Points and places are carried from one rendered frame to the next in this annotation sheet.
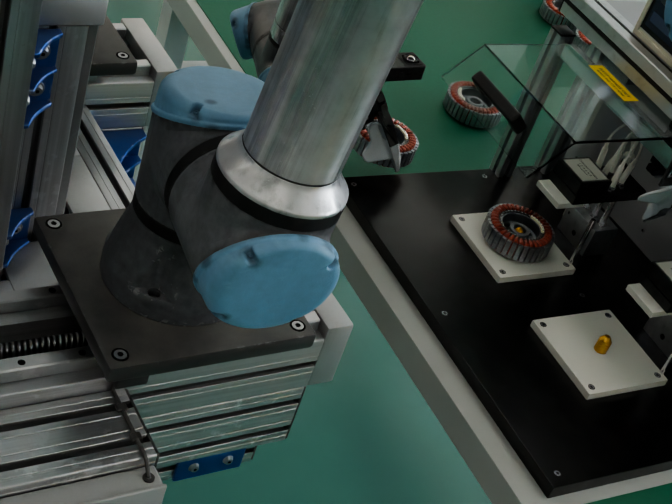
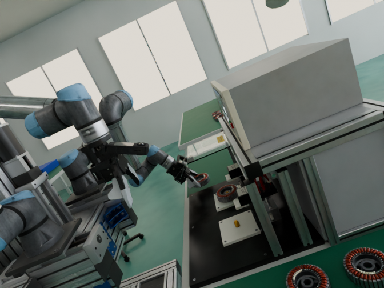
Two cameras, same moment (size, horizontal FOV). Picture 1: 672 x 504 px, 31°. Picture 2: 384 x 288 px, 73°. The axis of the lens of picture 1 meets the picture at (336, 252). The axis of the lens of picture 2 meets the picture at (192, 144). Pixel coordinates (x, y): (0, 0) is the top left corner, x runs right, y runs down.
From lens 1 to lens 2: 1.33 m
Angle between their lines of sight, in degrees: 45
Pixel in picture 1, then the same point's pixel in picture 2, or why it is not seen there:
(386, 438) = not seen: hidden behind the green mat
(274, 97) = not seen: outside the picture
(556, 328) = (225, 222)
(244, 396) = (75, 272)
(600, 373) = (232, 235)
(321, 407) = not seen: hidden behind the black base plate
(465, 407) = (184, 259)
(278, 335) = (48, 254)
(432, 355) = (186, 242)
